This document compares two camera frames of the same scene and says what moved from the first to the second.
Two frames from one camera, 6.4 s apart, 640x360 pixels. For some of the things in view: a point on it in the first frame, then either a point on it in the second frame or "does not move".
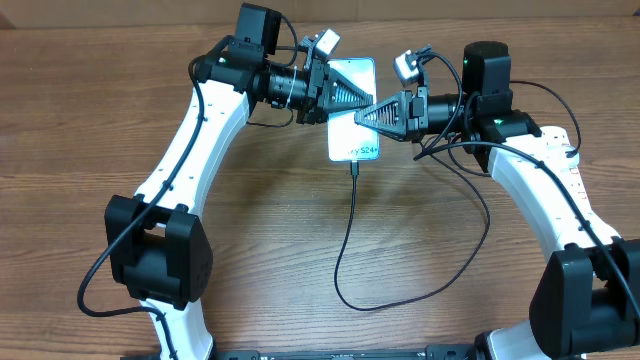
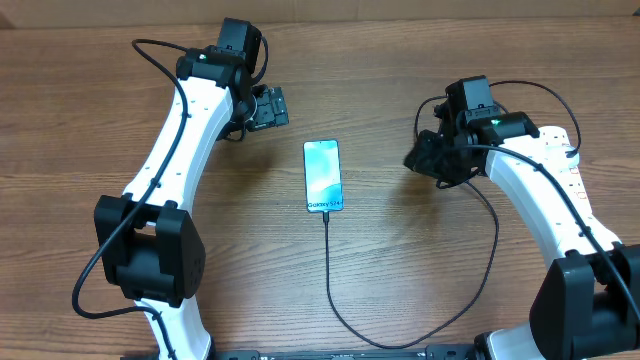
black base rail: [464, 352] does not move
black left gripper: [320, 92] -> [271, 107]
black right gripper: [408, 116] -> [422, 163]
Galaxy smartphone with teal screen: [349, 141] -> [323, 175]
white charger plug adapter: [557, 155] does not move
